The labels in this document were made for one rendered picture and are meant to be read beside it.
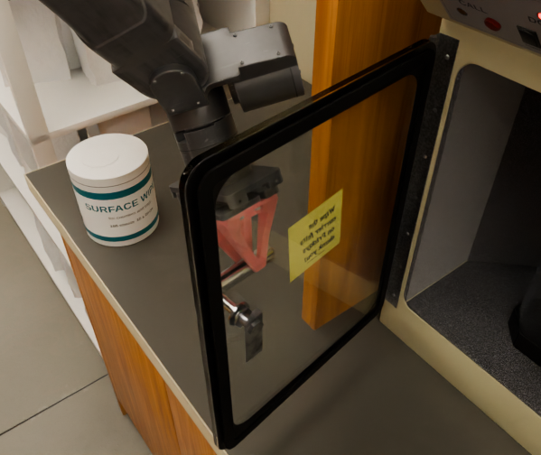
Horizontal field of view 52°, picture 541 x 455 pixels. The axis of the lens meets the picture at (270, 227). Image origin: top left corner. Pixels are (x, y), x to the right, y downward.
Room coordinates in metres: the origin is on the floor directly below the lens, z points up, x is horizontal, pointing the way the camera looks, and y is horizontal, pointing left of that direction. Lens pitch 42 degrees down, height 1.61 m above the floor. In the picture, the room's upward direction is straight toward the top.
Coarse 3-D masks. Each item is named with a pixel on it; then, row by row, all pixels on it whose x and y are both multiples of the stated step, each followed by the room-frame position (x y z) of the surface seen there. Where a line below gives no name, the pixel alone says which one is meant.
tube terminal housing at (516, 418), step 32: (448, 32) 0.52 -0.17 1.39; (480, 64) 0.49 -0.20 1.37; (512, 64) 0.46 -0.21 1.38; (448, 96) 0.51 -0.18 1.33; (416, 224) 0.51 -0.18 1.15; (384, 320) 0.52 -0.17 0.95; (416, 320) 0.48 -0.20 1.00; (416, 352) 0.47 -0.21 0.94; (448, 352) 0.44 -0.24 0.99; (480, 384) 0.39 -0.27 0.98; (512, 416) 0.35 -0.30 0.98
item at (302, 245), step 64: (384, 64) 0.45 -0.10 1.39; (256, 128) 0.35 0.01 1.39; (320, 128) 0.39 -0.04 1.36; (384, 128) 0.46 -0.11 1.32; (256, 192) 0.34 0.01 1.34; (320, 192) 0.40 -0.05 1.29; (384, 192) 0.48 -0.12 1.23; (192, 256) 0.30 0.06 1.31; (256, 256) 0.34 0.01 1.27; (320, 256) 0.40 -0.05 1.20; (320, 320) 0.41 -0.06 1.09; (256, 384) 0.34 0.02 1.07
